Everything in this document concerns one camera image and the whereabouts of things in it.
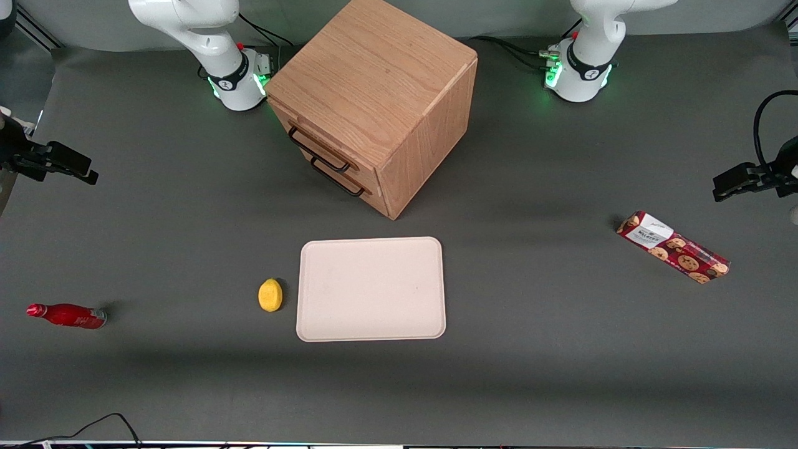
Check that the yellow lemon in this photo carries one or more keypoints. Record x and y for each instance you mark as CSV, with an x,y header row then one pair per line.
x,y
270,295

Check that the red soda bottle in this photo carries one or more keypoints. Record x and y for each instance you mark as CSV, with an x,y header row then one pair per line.
x,y
68,315

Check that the wooden drawer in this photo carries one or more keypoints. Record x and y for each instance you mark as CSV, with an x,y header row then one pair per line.
x,y
365,169
379,202

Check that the beige plastic tray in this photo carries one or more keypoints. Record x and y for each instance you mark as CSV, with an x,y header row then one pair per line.
x,y
371,290

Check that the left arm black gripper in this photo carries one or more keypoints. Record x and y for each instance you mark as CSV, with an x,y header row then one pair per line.
x,y
787,161

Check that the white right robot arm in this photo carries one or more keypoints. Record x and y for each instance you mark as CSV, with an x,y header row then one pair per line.
x,y
212,37

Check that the aluminium frame rail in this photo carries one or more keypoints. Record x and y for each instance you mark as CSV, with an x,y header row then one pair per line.
x,y
788,24
38,28

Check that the red cookie box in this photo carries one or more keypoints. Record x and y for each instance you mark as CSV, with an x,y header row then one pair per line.
x,y
673,247

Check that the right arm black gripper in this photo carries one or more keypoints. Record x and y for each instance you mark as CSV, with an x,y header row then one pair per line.
x,y
12,148

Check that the grey table mat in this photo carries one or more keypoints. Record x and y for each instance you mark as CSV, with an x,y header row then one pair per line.
x,y
187,374

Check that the wooden drawer cabinet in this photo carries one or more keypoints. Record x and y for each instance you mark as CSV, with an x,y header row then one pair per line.
x,y
380,75

